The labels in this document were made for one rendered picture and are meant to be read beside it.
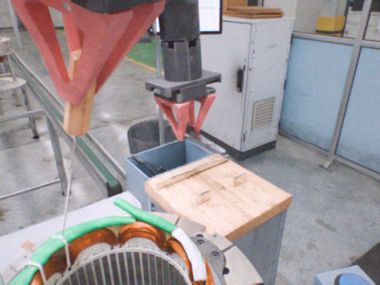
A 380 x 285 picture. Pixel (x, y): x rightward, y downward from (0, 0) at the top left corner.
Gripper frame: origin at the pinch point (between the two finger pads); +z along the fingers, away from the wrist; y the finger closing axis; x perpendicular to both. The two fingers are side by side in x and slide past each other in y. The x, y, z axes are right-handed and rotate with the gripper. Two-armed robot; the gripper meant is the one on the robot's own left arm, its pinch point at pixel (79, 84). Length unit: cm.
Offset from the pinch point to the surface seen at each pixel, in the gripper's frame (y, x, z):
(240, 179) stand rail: -29.8, 15.1, 24.3
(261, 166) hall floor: -211, 44, 143
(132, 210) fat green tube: -7.4, 3.8, 18.4
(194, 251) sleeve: -3.9, 12.2, 14.8
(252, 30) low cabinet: -222, -13, 45
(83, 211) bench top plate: -38, -20, 70
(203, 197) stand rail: -22.3, 10.7, 25.6
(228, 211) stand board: -21.5, 15.4, 24.9
